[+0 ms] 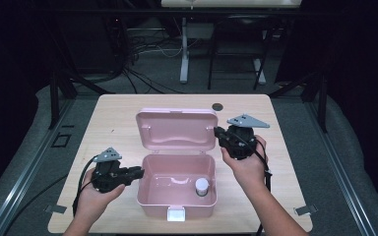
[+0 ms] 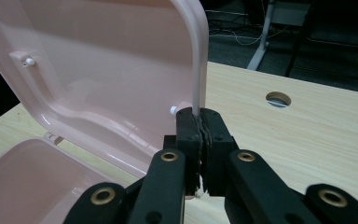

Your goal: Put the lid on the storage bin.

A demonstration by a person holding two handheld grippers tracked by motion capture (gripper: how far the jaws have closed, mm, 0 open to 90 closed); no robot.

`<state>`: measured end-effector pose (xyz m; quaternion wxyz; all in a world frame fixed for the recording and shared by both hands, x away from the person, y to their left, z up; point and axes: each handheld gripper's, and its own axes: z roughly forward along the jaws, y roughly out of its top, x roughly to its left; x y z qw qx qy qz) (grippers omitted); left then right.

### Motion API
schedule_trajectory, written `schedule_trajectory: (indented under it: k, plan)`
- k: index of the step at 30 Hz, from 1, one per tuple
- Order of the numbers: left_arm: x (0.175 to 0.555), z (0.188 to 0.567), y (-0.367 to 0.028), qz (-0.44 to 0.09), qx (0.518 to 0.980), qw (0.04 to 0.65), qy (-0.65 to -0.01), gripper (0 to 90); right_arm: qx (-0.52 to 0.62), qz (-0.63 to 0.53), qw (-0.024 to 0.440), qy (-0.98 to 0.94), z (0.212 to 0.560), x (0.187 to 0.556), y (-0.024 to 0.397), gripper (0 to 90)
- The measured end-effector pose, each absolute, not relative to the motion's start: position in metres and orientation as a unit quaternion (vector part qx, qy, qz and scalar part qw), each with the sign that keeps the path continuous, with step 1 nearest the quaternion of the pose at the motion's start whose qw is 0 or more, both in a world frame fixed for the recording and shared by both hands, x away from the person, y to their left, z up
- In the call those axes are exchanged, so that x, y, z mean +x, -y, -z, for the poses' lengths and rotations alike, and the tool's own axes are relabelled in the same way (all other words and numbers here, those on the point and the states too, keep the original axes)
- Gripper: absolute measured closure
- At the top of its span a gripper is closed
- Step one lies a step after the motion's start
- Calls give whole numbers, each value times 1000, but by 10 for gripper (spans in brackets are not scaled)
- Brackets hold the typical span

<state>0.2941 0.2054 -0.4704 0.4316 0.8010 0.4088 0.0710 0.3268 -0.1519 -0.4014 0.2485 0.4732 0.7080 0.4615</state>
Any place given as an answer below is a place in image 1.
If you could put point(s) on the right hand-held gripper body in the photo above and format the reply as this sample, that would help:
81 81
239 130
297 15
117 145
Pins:
239 144

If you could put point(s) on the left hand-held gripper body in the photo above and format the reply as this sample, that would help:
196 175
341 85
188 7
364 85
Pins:
106 175

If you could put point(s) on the small white-capped bottle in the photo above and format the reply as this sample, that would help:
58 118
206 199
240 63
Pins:
202 185

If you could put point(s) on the person's right hand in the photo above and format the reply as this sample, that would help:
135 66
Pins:
247 172

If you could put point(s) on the person's left hand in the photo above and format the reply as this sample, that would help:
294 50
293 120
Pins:
90 206

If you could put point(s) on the black table grommet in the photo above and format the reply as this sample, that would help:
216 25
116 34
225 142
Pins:
217 106

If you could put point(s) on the grey metal table clip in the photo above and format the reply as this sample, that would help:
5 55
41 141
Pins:
56 208
305 210

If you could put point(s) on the white desk leg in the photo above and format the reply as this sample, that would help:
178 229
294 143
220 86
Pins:
184 59
260 72

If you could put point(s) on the black chair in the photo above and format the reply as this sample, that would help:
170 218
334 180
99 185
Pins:
239 49

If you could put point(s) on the black metal stand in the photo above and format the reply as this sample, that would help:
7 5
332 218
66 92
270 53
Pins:
322 105
54 98

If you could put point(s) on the grey box under desk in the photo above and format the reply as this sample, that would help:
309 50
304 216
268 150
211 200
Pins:
199 31

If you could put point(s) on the white desk top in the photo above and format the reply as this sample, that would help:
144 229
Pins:
229 3

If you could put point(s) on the aluminium floor rail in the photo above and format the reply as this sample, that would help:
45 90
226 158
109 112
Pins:
341 177
29 170

